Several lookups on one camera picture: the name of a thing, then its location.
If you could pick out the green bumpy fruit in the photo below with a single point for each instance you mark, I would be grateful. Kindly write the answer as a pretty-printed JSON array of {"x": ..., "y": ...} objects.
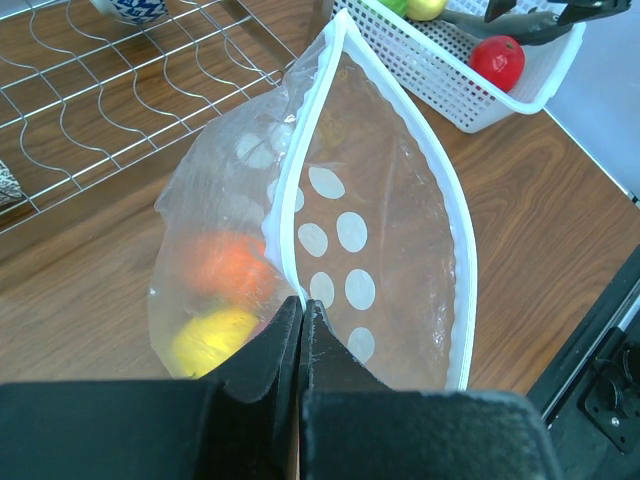
[{"x": 398, "y": 7}]

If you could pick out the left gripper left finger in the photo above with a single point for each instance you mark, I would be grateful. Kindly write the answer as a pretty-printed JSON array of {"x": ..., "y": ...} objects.
[{"x": 234, "y": 423}]

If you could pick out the yellow apple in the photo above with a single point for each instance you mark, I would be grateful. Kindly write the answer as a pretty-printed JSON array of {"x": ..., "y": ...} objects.
[{"x": 425, "y": 10}]

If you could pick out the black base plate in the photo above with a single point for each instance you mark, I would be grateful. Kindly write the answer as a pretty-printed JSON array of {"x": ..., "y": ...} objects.
[{"x": 596, "y": 371}]

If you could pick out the steel dish rack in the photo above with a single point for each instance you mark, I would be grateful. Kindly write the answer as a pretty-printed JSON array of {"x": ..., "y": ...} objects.
[{"x": 84, "y": 96}]

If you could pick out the yellow round fruit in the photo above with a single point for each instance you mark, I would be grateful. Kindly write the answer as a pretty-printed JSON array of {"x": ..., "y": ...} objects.
[{"x": 207, "y": 341}]

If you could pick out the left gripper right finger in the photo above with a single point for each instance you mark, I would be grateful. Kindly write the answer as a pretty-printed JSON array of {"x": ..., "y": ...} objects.
[{"x": 352, "y": 426}]

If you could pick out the white plastic basket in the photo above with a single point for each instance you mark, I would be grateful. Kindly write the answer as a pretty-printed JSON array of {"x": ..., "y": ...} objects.
[{"x": 431, "y": 62}]

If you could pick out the blue patterned bowl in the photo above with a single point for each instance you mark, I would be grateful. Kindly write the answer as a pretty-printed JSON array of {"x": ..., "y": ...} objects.
[{"x": 136, "y": 12}]

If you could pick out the red apple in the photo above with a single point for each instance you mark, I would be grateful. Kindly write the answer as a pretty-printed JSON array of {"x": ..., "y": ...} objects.
[{"x": 499, "y": 59}]

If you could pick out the polka dot zip bag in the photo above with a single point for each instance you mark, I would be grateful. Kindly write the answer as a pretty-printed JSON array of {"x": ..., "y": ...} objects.
[{"x": 340, "y": 176}]

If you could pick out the orange tangerine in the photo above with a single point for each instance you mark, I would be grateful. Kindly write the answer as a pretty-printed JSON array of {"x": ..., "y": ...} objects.
[{"x": 231, "y": 266}]

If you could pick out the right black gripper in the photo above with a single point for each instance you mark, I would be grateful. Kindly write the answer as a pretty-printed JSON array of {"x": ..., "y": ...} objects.
[{"x": 575, "y": 11}]

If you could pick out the dark grey avocado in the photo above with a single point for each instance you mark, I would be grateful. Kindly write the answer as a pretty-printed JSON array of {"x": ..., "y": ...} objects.
[{"x": 535, "y": 28}]

